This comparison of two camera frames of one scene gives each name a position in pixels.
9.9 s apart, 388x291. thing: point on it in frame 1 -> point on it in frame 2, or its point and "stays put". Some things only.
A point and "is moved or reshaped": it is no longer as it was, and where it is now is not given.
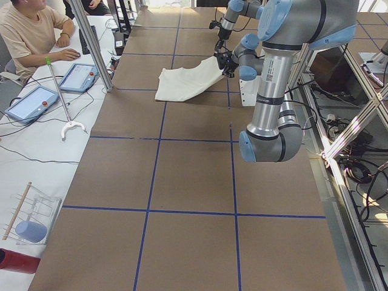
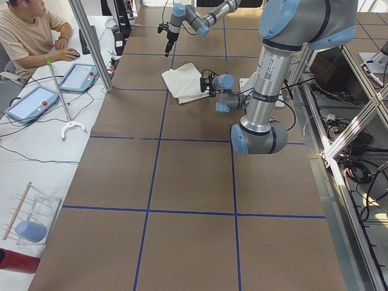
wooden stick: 17,211 stays put
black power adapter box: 119,43 stays put
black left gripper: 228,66 -> 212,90
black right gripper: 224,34 -> 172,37
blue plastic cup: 31,231 stays put
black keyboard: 83,43 stays put
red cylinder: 15,261 stays put
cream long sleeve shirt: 181,84 is moved or reshaped
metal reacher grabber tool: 70,123 stays put
